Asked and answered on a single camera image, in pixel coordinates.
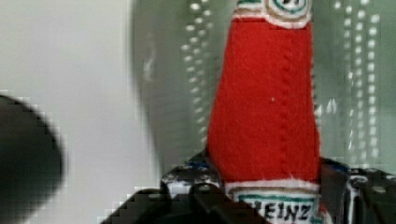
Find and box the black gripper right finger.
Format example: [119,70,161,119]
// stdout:
[320,158,396,224]

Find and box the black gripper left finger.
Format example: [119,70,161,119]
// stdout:
[102,152,268,224]

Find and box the red felt ketchup bottle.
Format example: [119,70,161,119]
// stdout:
[207,0,332,224]

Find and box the green oval strainer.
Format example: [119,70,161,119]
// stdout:
[131,0,395,173]

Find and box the small black cup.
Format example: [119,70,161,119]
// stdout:
[0,96,64,224]

